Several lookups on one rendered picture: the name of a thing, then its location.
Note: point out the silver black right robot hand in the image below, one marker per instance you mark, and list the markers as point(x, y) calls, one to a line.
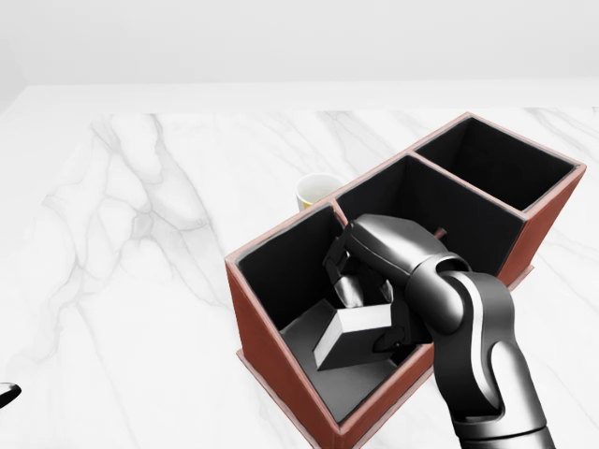
point(398, 243)

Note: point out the black book with white pages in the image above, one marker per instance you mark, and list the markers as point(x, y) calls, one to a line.
point(360, 319)

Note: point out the red-brown desk caddy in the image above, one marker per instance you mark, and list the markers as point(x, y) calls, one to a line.
point(262, 337)

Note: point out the white mug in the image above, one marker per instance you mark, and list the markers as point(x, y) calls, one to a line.
point(318, 187)

